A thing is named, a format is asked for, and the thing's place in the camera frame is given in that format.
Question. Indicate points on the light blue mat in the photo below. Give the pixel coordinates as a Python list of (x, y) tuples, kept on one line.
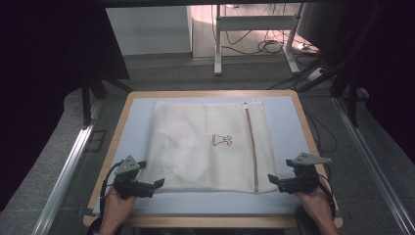
[(287, 130)]

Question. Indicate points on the person's left hand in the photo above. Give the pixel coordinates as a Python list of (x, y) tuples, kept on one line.
[(115, 209)]

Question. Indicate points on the white mesh laundry bag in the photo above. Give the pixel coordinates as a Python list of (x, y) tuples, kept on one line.
[(195, 153)]

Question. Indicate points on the white desk frame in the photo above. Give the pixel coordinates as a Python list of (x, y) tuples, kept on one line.
[(254, 23)]

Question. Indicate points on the aluminium rail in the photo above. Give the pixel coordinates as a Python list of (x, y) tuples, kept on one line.
[(372, 166), (65, 173)]

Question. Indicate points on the dark floor vent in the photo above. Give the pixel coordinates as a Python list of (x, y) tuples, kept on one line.
[(95, 141)]

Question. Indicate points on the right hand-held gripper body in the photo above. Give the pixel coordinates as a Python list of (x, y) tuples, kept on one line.
[(306, 159)]

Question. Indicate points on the white cabinet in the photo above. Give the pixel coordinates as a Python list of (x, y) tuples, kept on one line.
[(150, 29)]

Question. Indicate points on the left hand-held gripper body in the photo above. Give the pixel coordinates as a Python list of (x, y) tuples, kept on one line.
[(129, 166)]

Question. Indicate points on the wooden table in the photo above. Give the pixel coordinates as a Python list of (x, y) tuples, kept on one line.
[(212, 93)]

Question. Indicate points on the black metal stand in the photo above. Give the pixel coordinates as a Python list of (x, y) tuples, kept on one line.
[(351, 104), (86, 104)]

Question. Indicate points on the dark curtain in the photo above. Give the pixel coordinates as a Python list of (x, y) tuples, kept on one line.
[(391, 65), (39, 81)]

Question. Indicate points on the person's right hand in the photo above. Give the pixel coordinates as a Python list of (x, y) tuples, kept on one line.
[(318, 205)]

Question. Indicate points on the white power strip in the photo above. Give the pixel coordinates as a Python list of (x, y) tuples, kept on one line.
[(315, 74)]

